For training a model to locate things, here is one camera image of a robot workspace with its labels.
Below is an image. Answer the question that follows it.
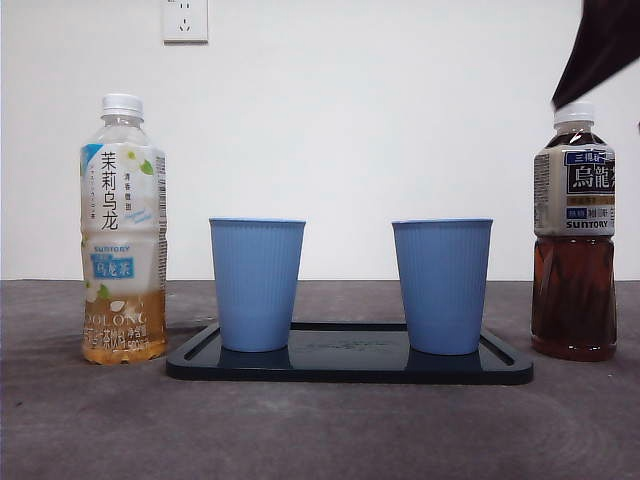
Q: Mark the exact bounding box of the jasmine oolong tea bottle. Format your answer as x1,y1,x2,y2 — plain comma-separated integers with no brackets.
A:
79,92,168,366

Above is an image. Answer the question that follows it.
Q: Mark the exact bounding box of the blue ribbed cup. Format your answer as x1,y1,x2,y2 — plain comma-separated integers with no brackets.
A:
391,217,496,356
208,216,307,353

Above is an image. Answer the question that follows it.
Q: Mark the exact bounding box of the dark oolong tea bottle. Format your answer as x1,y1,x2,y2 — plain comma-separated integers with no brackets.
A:
530,101,618,362

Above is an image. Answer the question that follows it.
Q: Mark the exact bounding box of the white wall socket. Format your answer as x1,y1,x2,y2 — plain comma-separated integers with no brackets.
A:
162,0,210,44

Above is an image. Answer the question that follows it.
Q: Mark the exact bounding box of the dark blue tray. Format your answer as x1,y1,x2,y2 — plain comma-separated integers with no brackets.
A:
165,321,535,386

